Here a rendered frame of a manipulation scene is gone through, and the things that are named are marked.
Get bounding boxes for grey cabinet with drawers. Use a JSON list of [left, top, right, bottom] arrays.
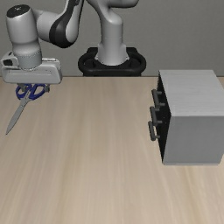
[[148, 69, 224, 166]]

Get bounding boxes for blue-handled scissors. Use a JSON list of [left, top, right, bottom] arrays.
[[5, 83, 51, 136]]

